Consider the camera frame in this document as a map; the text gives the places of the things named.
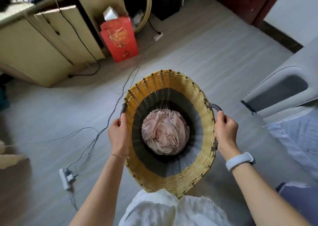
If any person's left hand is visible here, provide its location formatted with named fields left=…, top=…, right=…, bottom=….
left=107, top=119, right=131, bottom=157

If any person's right hand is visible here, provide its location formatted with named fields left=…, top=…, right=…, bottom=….
left=214, top=110, right=241, bottom=159

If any yellow and grey woven basket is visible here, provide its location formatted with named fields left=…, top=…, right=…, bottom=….
left=119, top=69, right=224, bottom=199

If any person's right forearm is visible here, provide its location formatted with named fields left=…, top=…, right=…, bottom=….
left=224, top=149, right=312, bottom=226

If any person's left forearm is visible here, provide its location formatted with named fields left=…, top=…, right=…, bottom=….
left=70, top=155, right=130, bottom=226

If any white wristband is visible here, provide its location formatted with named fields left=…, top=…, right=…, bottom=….
left=226, top=152, right=256, bottom=172

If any pink crumpled cloth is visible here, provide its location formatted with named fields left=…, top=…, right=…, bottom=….
left=141, top=109, right=191, bottom=156

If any white power strip with plugs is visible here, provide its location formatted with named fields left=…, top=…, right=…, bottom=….
left=59, top=168, right=78, bottom=192

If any pale blue checked bedsheet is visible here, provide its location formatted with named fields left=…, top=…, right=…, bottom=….
left=263, top=108, right=318, bottom=180

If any red paper gift bag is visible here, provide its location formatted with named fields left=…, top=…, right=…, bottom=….
left=100, top=16, right=139, bottom=63

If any person's white garment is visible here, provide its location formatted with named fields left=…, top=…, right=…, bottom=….
left=119, top=189, right=233, bottom=226

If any beige wooden desk cabinet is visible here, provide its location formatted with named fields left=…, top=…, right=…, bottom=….
left=0, top=0, right=128, bottom=88

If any white tissue pack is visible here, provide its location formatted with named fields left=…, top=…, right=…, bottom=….
left=103, top=6, right=119, bottom=22

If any beige cardboard piece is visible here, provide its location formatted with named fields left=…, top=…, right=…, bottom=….
left=0, top=139, right=26, bottom=170

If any dark blue cloth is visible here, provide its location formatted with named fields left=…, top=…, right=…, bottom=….
left=275, top=182, right=318, bottom=226

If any teal object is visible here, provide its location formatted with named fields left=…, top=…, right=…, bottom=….
left=0, top=84, right=11, bottom=111

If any round rattan hoop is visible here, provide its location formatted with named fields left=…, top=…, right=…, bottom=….
left=124, top=0, right=153, bottom=34

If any dark red wooden door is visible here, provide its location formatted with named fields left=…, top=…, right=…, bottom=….
left=203, top=0, right=288, bottom=28

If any black box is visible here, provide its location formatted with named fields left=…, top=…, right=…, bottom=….
left=151, top=0, right=183, bottom=21

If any thin white cable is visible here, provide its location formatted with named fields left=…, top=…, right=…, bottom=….
left=4, top=127, right=99, bottom=148

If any black power cable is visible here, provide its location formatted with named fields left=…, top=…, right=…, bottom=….
left=48, top=0, right=101, bottom=78

